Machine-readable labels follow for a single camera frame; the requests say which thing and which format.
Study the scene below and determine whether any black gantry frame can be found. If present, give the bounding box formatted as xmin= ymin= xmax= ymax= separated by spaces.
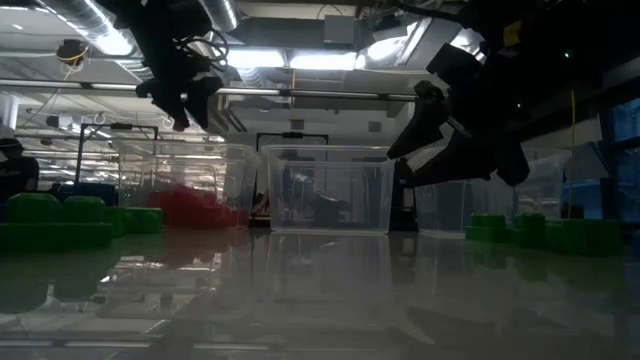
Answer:
xmin=255 ymin=131 xmax=330 ymax=151
xmin=74 ymin=122 xmax=160 ymax=184

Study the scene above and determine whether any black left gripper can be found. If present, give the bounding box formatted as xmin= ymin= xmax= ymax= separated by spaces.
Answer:
xmin=135 ymin=29 xmax=225 ymax=133

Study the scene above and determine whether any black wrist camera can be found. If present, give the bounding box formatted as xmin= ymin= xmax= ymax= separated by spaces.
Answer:
xmin=426 ymin=42 xmax=484 ymax=89

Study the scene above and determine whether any large silver air duct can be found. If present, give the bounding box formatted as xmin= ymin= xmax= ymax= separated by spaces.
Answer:
xmin=357 ymin=17 xmax=451 ymax=71

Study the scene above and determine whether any red toy block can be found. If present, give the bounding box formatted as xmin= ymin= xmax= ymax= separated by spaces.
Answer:
xmin=147 ymin=192 xmax=189 ymax=229
xmin=199 ymin=204 xmax=240 ymax=229
xmin=172 ymin=183 xmax=216 ymax=216

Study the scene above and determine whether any long green toy block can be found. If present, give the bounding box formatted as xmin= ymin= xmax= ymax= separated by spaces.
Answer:
xmin=0 ymin=192 xmax=115 ymax=253

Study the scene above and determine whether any silver ribbed duct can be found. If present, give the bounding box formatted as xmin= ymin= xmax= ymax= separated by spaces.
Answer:
xmin=37 ymin=0 xmax=151 ymax=81
xmin=197 ymin=0 xmax=244 ymax=34

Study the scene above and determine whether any clear plastic bin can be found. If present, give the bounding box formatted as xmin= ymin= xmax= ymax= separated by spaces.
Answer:
xmin=117 ymin=141 xmax=261 ymax=234
xmin=260 ymin=144 xmax=402 ymax=236
xmin=407 ymin=146 xmax=572 ymax=239

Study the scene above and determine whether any black frame bracket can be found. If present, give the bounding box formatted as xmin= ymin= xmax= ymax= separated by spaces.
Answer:
xmin=391 ymin=157 xmax=420 ymax=232

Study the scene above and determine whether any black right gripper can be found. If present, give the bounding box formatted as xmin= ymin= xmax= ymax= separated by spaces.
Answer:
xmin=387 ymin=74 xmax=531 ymax=189

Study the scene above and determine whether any grey ceiling box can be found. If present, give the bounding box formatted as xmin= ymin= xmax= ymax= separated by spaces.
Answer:
xmin=323 ymin=14 xmax=357 ymax=46

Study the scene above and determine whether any blue partition panel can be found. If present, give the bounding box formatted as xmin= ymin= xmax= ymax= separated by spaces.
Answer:
xmin=564 ymin=99 xmax=640 ymax=224

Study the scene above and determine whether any hanging cable reel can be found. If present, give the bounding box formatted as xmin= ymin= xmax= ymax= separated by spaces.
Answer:
xmin=55 ymin=38 xmax=91 ymax=66

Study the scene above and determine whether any horizontal ceiling pipe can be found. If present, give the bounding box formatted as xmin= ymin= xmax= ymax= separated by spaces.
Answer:
xmin=0 ymin=78 xmax=419 ymax=102

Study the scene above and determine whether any person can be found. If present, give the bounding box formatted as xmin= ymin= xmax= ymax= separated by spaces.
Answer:
xmin=0 ymin=137 xmax=41 ymax=206

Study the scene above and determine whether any ceiling light panel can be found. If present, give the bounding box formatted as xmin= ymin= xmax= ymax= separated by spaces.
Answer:
xmin=288 ymin=51 xmax=359 ymax=72
xmin=227 ymin=47 xmax=286 ymax=70

